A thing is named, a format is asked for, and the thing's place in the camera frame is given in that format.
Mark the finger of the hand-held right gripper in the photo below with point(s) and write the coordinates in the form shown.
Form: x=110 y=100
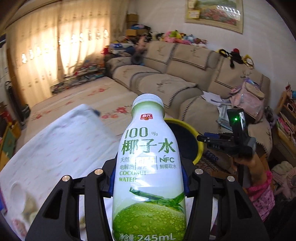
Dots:
x=217 y=134
x=212 y=139

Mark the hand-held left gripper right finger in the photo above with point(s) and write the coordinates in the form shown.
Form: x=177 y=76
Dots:
x=186 y=183

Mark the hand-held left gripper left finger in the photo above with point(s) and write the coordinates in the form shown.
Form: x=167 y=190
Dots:
x=111 y=183

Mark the yellow rimmed black trash bin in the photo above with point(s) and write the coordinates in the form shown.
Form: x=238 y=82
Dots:
x=182 y=139

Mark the green white coconut water bottle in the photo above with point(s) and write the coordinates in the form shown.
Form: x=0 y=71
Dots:
x=148 y=148

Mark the person's right forearm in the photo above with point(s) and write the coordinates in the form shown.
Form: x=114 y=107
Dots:
x=263 y=197

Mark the person's right hand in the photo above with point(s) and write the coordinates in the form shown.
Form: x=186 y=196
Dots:
x=256 y=169

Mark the pile of papers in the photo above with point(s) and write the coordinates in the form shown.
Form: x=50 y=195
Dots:
x=215 y=99

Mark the pink backpack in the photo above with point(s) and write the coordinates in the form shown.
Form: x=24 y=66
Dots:
x=249 y=99

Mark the wooden toy shelf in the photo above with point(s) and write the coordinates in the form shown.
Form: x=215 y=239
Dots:
x=286 y=120

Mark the white speckled table cloth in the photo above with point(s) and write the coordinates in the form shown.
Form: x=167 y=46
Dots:
x=57 y=150

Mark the beige sectional sofa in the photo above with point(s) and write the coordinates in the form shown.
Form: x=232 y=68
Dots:
x=161 y=81

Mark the yellow black plush toy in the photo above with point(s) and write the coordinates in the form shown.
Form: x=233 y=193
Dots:
x=238 y=58

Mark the floral cream mattress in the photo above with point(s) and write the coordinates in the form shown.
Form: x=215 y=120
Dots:
x=92 y=97

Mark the row of colourful plush toys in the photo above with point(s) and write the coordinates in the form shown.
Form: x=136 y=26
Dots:
x=178 y=37

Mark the dark grey round cushion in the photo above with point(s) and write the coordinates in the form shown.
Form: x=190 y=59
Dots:
x=137 y=59

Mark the cluttered low glass table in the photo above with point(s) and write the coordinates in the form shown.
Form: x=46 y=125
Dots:
x=81 y=74

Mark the pink plush doll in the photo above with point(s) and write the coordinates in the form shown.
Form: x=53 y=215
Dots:
x=141 y=45

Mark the black tower appliance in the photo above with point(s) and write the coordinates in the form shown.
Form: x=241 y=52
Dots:
x=9 y=99

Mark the blue white box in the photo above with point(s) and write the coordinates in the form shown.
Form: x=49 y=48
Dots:
x=118 y=47

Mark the stack of cardboard boxes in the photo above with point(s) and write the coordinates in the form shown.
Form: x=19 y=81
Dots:
x=132 y=21

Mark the cream patterned curtain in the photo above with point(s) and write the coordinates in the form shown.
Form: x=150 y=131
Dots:
x=69 y=46

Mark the framed landscape wall picture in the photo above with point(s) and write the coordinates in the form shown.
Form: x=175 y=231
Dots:
x=215 y=14

